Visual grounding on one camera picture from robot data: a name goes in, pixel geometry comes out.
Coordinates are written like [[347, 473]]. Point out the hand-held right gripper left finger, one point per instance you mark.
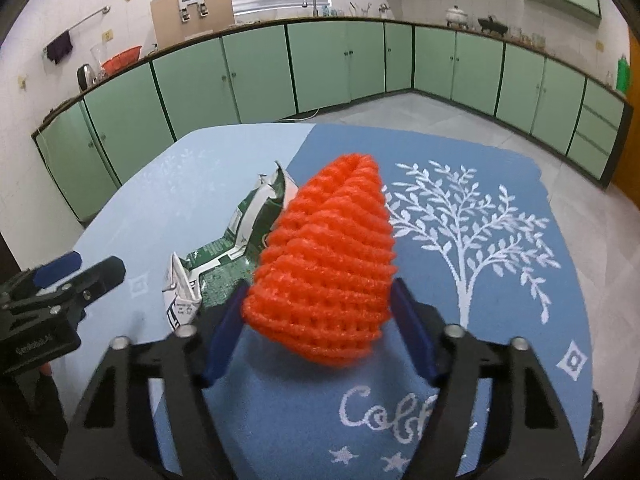
[[225, 335]]

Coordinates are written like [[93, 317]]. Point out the purple towel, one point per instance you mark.
[[59, 49]]

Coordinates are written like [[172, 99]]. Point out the green bottle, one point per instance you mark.
[[623, 75]]

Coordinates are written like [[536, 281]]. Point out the blue printed table mat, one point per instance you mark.
[[500, 340]]

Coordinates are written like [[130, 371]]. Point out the green base cabinets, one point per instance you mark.
[[325, 65]]

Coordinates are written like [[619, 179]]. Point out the white cooking pot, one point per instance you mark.
[[457, 16]]

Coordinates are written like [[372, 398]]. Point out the metal towel rail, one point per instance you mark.
[[87, 19]]

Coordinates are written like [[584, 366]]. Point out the black trash bin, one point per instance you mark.
[[595, 425]]

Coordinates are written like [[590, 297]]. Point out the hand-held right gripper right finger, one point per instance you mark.
[[412, 335]]

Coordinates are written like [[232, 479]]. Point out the orange plastic basket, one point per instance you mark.
[[121, 59]]

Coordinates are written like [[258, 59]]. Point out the light blue tablecloth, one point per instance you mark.
[[160, 200]]

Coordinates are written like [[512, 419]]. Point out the orange foam net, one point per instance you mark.
[[325, 260]]

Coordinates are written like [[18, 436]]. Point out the green and white snack packet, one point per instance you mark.
[[225, 270]]

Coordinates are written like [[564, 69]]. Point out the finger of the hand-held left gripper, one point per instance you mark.
[[100, 277], [60, 266]]

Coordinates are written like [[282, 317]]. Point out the white device on board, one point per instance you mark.
[[192, 4]]

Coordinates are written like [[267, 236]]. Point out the wooden door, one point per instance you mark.
[[627, 180]]

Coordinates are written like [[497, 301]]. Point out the black wok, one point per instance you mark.
[[492, 25]]

